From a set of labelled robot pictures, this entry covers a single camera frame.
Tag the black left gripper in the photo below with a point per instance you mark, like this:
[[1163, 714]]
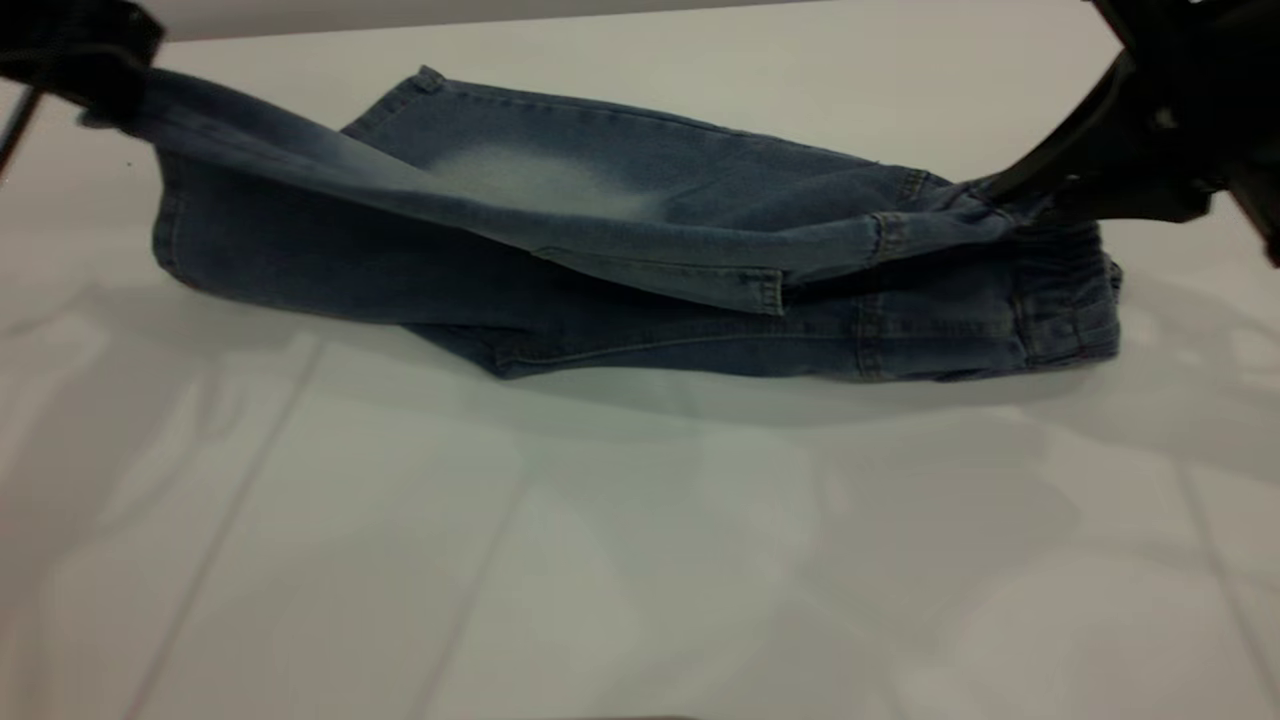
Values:
[[60, 40]]

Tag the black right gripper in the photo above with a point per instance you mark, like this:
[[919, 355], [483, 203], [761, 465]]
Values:
[[1215, 90]]

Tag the blue denim kids pants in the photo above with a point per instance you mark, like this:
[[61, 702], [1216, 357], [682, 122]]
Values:
[[620, 330]]

